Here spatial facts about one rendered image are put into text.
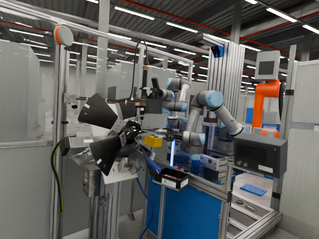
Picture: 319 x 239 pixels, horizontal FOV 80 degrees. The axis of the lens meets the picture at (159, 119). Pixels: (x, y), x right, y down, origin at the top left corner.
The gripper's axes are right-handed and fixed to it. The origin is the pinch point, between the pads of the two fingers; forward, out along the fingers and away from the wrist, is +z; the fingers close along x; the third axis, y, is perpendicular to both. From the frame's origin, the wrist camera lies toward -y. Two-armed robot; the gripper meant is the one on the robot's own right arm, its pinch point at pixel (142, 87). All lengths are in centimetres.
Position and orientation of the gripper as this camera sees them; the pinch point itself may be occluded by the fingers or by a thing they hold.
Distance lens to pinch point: 141.0
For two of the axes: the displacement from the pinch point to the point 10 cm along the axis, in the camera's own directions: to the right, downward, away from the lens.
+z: -6.4, 0.0, -7.7
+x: -7.6, -1.1, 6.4
